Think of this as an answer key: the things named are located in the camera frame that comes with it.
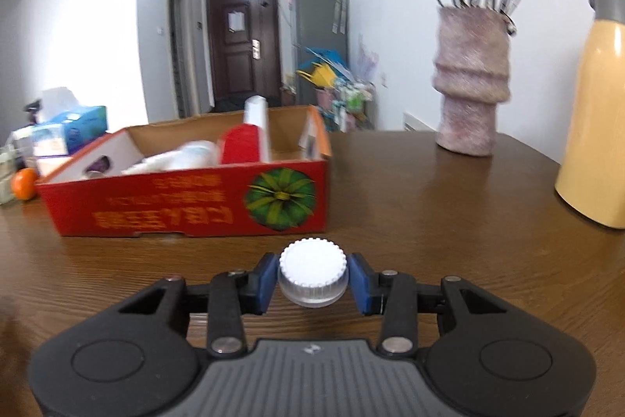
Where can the grey refrigerator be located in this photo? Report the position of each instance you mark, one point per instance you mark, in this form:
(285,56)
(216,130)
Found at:
(312,21)

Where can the yellow watering can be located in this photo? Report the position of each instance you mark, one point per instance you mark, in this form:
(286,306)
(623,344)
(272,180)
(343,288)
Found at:
(322,76)

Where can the white wall vent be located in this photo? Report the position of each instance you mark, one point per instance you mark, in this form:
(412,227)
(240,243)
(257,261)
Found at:
(420,121)

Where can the red and white lint brush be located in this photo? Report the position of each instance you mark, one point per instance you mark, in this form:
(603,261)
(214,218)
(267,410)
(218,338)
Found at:
(241,146)

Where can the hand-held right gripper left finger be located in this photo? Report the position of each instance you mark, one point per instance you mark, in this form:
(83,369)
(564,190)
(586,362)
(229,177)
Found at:
(266,282)

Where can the white folded umbrella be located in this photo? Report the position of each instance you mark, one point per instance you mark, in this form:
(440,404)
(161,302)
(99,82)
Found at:
(340,1)

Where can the pink plastic pot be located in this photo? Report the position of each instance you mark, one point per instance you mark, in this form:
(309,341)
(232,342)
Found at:
(323,99)

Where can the white translucent plastic container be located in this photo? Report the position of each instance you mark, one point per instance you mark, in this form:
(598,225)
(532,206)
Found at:
(190,155)

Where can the brown cardboard carton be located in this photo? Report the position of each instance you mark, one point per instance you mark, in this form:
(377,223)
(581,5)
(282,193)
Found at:
(289,95)

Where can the purple ridged cap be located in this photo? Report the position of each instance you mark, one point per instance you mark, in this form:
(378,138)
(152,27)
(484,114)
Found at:
(101,164)

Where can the side room doorway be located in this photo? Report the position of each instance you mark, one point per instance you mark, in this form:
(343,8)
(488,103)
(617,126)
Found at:
(179,50)

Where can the red cardboard box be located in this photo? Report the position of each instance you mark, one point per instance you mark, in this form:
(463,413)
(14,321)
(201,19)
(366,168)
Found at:
(195,202)

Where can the blue tissue pack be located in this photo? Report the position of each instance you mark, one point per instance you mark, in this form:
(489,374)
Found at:
(73,129)

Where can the purple feather decoration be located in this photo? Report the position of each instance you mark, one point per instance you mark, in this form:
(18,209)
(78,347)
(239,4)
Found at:
(366,58)

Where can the dark brown entrance door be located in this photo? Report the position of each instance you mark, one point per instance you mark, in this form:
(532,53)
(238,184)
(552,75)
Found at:
(244,65)

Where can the blue plastic rack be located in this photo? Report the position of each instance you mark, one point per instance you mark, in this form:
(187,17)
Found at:
(327,55)

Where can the clear glass cup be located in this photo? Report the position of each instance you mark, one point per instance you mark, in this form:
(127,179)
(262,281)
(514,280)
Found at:
(6,175)

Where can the yellow thermos jug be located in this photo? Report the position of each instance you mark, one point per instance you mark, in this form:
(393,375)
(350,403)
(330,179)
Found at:
(600,114)

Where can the white ridged flanged cap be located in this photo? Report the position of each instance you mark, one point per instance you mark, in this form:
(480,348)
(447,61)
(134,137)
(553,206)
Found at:
(312,268)

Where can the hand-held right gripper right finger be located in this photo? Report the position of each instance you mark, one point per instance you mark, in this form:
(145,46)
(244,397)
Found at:
(359,282)

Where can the paper notice on door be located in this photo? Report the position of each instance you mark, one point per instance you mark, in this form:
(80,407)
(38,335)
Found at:
(235,20)

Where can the white tissue pack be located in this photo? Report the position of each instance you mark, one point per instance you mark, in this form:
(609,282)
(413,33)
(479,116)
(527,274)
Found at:
(51,165)

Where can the black and white appliance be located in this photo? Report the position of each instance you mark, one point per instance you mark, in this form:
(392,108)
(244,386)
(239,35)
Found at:
(33,111)

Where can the pink textured vase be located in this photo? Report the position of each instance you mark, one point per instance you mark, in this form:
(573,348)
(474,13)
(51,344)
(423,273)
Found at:
(471,80)

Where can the orange fruit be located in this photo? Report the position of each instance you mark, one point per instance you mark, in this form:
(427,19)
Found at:
(24,184)

